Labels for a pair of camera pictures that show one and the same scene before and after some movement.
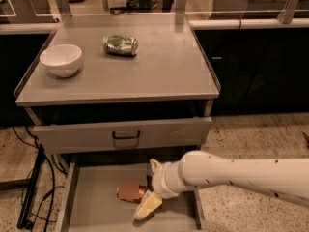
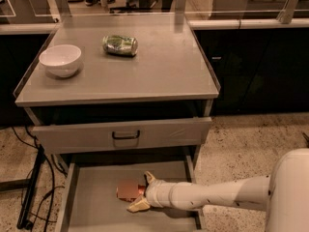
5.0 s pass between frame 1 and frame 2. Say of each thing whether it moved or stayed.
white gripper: moved
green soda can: stayed
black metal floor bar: stayed
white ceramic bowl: stayed
